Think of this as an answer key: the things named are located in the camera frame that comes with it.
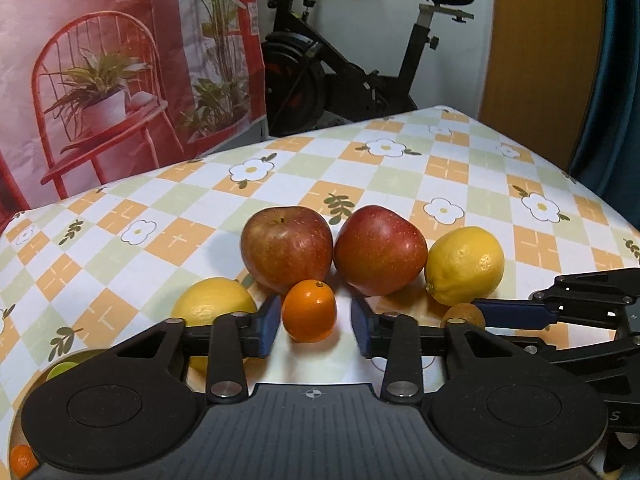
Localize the small brown fruit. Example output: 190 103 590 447
442 302 487 331

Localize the black exercise bike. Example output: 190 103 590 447
255 0 476 138

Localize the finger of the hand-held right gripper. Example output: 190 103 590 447
472 267 640 329
492 331 640 386

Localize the wooden door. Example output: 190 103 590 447
480 0 608 171

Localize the bright red apple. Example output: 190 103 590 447
333 205 428 297

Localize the blue curtain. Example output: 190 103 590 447
567 0 640 226

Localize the cream plate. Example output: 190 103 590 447
7 350 101 480

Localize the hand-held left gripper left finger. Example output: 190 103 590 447
112 294 283 405

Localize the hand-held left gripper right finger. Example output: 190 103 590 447
351 296 528 405

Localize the green apple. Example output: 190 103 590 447
46 360 81 382

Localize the yellow lemon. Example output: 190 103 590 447
171 277 258 373
425 226 506 307

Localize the dull red apple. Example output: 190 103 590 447
240 206 334 295

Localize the small orange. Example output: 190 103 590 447
11 444 35 476
281 280 337 343

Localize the printed chair backdrop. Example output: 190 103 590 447
0 0 266 216

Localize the checkered floral tablecloth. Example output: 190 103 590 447
0 105 640 480

